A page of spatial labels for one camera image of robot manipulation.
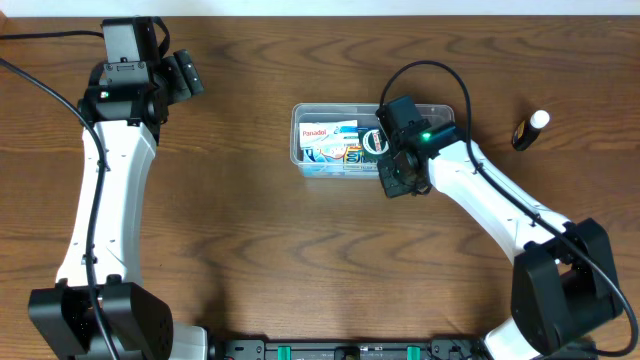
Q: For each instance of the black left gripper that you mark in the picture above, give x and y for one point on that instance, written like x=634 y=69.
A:
x=181 y=74

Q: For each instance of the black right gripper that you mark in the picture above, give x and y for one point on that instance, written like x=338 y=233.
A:
x=395 y=182

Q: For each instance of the dark green small box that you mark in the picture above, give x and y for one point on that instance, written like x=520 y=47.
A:
x=373 y=143

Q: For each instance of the blue toothpaste box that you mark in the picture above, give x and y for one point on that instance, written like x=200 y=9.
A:
x=337 y=161

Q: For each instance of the white Panadol box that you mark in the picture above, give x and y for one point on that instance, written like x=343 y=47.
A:
x=323 y=134

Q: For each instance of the clear plastic container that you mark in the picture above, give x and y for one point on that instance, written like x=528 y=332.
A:
x=364 y=114

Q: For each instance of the dark bottle white cap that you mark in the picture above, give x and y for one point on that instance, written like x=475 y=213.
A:
x=529 y=130

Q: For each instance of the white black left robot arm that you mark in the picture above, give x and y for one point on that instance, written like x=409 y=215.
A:
x=98 y=307

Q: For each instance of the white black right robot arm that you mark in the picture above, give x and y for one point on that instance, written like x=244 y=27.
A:
x=565 y=292

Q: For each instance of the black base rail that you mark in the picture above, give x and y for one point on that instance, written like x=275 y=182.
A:
x=435 y=349

